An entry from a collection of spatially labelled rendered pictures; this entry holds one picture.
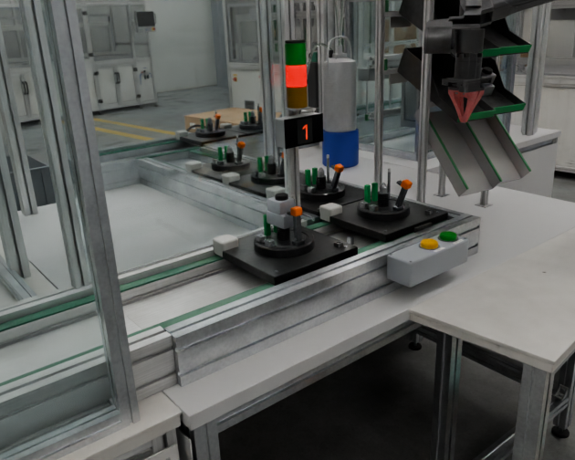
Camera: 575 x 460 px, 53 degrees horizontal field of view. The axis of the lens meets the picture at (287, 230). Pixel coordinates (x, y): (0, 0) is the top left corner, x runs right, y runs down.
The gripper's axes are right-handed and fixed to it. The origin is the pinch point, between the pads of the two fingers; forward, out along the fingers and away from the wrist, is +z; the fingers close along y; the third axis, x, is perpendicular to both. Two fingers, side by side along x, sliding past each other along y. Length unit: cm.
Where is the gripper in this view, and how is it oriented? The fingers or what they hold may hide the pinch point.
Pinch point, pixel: (464, 119)
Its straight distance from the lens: 140.9
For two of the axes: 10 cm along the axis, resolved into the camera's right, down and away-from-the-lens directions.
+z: 0.2, 9.4, 3.5
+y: -7.8, 2.4, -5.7
